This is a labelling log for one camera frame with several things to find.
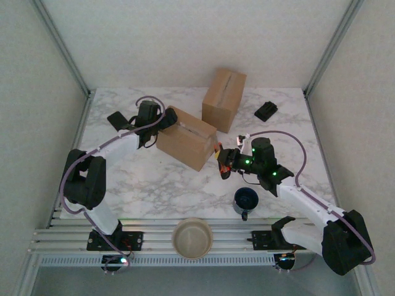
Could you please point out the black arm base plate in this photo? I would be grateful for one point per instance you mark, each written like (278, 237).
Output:
(262, 240)
(132, 242)

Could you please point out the black smartphone purple case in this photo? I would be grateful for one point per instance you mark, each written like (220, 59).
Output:
(115, 120)

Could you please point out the aluminium mounting rail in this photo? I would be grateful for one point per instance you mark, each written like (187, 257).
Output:
(234, 237)

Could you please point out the taped squat cardboard box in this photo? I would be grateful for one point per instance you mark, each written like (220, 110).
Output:
(185, 145)

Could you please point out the orange black utility knife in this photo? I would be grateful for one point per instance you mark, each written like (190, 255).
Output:
(225, 174)

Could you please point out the grey table side rail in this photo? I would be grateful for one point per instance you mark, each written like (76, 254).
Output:
(81, 123)
(323, 154)

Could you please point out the round black controller board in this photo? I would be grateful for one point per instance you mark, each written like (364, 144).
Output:
(285, 262)
(112, 267)

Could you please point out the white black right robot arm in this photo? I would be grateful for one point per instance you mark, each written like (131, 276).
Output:
(302, 210)

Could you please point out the beige bowl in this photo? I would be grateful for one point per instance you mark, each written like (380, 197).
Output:
(192, 239)

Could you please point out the dark blue mug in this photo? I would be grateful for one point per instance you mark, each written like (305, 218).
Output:
(246, 198)

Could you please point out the black plastic holder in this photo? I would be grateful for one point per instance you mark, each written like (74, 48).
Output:
(266, 111)

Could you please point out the tall cardboard box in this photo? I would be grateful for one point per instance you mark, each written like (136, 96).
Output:
(222, 105)

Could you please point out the aluminium frame post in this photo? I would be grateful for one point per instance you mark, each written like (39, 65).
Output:
(332, 46)
(60, 46)

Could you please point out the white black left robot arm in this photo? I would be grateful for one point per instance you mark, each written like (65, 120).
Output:
(106, 213)

